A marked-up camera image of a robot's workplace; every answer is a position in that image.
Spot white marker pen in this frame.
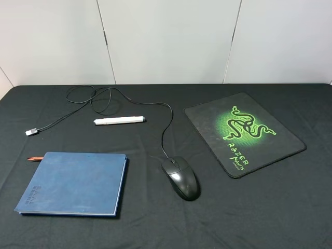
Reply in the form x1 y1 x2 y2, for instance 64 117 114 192
93 116 145 126

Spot black computer mouse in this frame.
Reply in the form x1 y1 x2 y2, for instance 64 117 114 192
161 157 200 201

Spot blue notebook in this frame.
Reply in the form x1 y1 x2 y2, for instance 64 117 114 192
15 152 127 217

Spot black green Razer mousepad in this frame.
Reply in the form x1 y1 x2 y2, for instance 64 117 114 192
184 92 307 178

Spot orange bookmark ribbon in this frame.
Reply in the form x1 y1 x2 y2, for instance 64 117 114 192
27 157 43 162

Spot black tablecloth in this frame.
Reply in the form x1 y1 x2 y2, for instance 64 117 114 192
1 84 331 248

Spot black mouse cable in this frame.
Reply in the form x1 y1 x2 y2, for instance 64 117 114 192
25 86 174 159

